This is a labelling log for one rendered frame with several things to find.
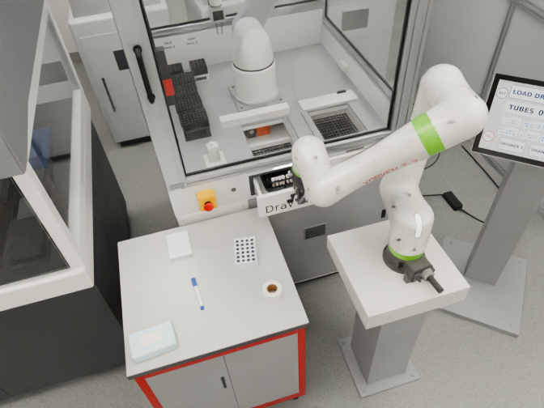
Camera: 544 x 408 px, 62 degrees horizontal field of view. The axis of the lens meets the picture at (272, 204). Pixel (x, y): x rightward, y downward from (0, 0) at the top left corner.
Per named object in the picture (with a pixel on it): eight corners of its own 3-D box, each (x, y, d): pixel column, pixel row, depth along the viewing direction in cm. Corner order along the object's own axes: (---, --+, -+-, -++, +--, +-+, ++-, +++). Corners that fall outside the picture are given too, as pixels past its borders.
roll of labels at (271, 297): (279, 304, 159) (279, 298, 156) (261, 301, 160) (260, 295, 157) (284, 287, 164) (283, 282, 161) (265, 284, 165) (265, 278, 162)
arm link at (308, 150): (321, 125, 138) (287, 133, 136) (336, 159, 133) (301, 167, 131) (316, 148, 150) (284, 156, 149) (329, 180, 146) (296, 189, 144)
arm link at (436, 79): (404, 190, 170) (462, 57, 133) (417, 221, 158) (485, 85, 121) (371, 189, 168) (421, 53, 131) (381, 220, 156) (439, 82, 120)
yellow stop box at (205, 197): (218, 209, 182) (215, 196, 177) (201, 213, 181) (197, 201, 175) (215, 200, 185) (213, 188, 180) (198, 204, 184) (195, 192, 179)
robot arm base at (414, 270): (454, 290, 150) (458, 279, 146) (416, 305, 146) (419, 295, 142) (409, 236, 168) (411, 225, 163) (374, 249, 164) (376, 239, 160)
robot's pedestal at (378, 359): (419, 380, 213) (459, 292, 158) (360, 398, 209) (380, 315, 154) (391, 325, 234) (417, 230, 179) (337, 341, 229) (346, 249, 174)
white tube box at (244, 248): (257, 267, 170) (257, 261, 168) (235, 269, 170) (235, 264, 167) (255, 242, 179) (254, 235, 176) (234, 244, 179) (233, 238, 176)
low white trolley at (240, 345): (308, 403, 209) (309, 321, 154) (176, 447, 199) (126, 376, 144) (273, 299, 248) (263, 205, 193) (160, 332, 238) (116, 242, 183)
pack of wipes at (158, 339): (173, 324, 156) (170, 317, 153) (179, 348, 150) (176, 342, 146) (129, 340, 153) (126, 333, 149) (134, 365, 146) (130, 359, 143)
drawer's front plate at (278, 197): (327, 201, 185) (328, 181, 177) (259, 218, 180) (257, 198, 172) (325, 197, 186) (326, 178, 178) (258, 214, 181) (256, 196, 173)
